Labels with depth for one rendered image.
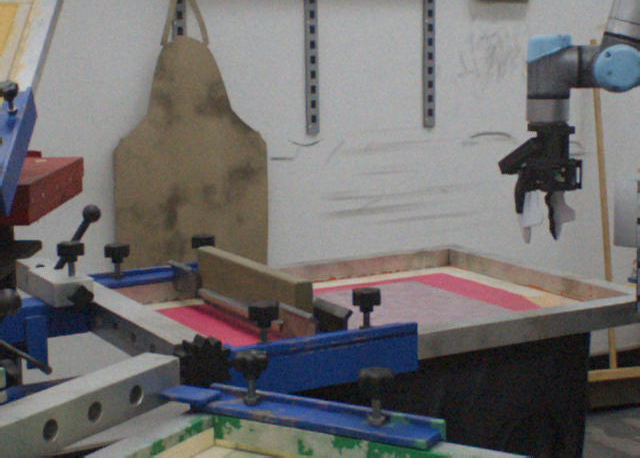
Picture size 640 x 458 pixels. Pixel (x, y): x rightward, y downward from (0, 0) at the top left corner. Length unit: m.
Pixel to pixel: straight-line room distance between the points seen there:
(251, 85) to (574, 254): 1.57
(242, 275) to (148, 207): 2.03
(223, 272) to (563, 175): 0.62
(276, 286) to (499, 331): 0.34
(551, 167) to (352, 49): 2.22
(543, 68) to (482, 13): 2.47
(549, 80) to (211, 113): 2.02
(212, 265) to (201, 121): 1.99
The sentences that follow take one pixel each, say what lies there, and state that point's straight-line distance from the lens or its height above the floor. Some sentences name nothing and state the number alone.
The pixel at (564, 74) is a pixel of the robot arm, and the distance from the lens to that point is 2.19.
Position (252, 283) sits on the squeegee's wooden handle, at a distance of 1.92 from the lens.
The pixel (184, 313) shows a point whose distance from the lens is 2.10.
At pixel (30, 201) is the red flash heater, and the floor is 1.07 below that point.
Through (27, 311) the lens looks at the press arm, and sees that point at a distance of 1.81.
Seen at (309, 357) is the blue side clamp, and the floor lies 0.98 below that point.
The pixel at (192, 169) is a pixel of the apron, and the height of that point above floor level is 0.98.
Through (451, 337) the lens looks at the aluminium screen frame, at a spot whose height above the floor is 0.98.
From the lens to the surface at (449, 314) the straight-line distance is 2.05.
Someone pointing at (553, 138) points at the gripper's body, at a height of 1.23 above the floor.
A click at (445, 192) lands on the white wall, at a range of 4.59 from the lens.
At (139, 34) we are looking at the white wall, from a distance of 4.00.
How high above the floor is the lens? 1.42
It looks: 8 degrees down
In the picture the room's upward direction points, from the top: 1 degrees counter-clockwise
